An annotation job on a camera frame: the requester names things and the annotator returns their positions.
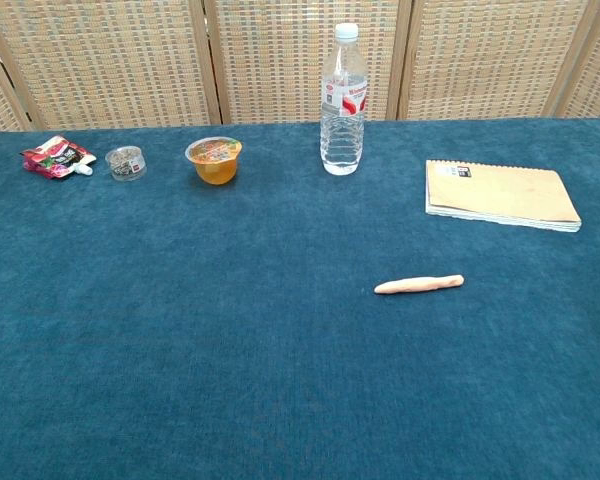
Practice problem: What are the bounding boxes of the beige stretchy putty stick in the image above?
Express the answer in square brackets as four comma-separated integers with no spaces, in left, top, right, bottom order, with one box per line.
[373,273,465,296]

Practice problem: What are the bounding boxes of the blue velvet tablecloth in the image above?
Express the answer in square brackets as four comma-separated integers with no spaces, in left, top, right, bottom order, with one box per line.
[0,117,600,480]

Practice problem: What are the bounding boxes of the orange jelly cup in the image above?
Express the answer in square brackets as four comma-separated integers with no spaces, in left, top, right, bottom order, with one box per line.
[184,136,244,187]

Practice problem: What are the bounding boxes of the clear plastic water bottle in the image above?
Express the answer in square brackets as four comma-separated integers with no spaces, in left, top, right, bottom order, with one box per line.
[319,22,369,176]

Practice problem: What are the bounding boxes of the clear round clip container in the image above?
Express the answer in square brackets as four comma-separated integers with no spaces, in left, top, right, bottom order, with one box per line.
[104,145,148,183]

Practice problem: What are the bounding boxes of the tan spiral notebook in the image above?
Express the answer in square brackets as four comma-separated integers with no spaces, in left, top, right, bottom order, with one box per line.
[424,159,583,234]

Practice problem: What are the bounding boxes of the woven wooden folding screen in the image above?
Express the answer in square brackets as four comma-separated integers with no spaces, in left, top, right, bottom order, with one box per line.
[0,0,600,135]

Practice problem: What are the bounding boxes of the red snack pouch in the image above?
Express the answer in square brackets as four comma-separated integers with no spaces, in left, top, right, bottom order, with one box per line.
[20,134,98,180]

